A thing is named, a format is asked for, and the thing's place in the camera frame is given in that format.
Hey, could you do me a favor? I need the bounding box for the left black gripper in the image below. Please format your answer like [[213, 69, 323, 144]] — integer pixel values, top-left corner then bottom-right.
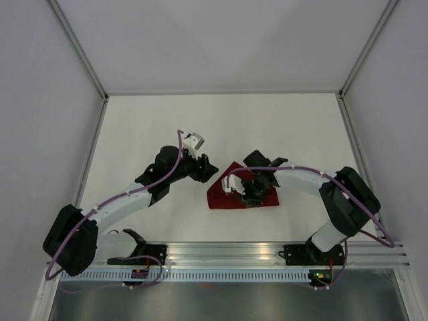
[[167, 148, 218, 185]]

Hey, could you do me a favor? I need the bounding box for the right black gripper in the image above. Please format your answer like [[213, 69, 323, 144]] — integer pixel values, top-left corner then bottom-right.
[[235, 177, 270, 209]]

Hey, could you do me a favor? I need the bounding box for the dark red cloth napkin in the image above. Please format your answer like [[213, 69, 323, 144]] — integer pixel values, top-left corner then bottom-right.
[[207, 162, 280, 210]]

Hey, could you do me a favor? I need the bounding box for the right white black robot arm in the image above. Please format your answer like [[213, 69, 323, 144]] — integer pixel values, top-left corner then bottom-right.
[[223, 150, 381, 264]]

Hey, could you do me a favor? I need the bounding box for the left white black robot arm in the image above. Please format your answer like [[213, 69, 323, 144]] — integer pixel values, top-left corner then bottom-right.
[[42, 146, 219, 280]]

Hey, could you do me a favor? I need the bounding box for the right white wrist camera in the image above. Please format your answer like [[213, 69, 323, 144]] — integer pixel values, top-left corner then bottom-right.
[[221, 175, 245, 195]]

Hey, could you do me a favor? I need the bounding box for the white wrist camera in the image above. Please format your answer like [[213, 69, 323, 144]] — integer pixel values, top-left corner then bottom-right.
[[182, 132, 205, 159], [221, 175, 245, 195]]

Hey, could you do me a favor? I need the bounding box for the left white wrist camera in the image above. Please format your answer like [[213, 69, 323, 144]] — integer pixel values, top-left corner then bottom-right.
[[182, 132, 205, 159]]

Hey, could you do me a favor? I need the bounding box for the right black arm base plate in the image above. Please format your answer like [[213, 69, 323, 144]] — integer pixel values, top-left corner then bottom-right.
[[278, 244, 345, 266]]

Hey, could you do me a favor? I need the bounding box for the aluminium mounting rail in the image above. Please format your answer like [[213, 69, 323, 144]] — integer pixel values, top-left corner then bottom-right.
[[46, 241, 411, 269]]

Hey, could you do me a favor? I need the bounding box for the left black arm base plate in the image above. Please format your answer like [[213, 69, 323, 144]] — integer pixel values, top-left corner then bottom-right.
[[107, 243, 168, 266]]

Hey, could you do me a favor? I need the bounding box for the white slotted cable duct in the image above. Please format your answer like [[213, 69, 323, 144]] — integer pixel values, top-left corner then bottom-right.
[[60, 268, 310, 283]]

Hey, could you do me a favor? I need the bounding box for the left aluminium frame post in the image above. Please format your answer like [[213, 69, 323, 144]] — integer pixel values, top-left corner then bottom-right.
[[45, 0, 108, 102]]

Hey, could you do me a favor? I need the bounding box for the aluminium frame post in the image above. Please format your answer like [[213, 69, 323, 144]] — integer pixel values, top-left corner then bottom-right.
[[45, 0, 108, 102], [336, 0, 401, 100]]

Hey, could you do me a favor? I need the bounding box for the right aluminium frame post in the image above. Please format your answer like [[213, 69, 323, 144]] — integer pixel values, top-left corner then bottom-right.
[[336, 0, 401, 100]]

